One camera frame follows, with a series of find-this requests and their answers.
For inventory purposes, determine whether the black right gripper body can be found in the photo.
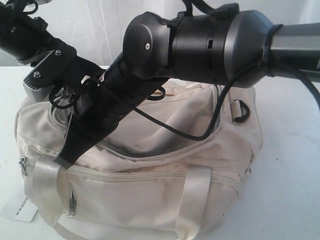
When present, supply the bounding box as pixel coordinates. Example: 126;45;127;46
72;67;150;140

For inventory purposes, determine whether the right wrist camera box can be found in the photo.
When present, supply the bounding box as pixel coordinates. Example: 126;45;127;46
22;45;77;102

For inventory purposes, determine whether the white paper label tag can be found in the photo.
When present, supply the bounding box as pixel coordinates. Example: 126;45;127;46
0;193;38;223

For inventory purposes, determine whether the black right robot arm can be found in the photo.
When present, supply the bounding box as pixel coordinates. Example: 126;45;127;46
55;4;320;169

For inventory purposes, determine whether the white backdrop curtain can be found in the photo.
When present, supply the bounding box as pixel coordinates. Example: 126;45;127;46
32;0;320;66

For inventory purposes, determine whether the cream fabric duffel bag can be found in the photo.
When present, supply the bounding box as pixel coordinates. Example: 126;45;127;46
15;87;263;240

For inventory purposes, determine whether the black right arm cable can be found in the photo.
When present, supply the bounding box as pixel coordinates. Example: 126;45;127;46
119;0;320;142

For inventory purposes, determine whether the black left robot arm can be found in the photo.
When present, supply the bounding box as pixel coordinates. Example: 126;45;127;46
0;0;77;65

